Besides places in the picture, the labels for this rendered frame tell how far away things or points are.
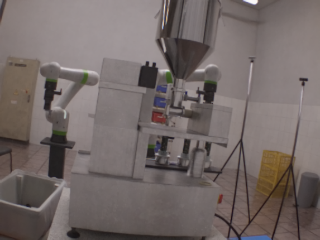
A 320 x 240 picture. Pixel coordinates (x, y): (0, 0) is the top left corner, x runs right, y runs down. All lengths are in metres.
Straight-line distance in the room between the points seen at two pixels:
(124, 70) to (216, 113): 0.43
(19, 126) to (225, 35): 5.57
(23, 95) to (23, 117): 0.50
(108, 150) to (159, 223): 0.35
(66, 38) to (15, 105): 1.98
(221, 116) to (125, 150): 0.37
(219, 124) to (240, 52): 6.72
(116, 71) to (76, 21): 5.84
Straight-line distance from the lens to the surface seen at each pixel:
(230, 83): 7.52
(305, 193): 5.03
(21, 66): 6.67
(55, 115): 2.21
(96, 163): 1.08
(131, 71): 1.24
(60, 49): 6.92
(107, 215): 1.11
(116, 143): 1.07
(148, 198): 1.10
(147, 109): 2.05
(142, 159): 1.08
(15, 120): 6.68
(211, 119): 1.07
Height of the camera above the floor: 1.30
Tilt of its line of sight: 3 degrees down
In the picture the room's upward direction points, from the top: 9 degrees clockwise
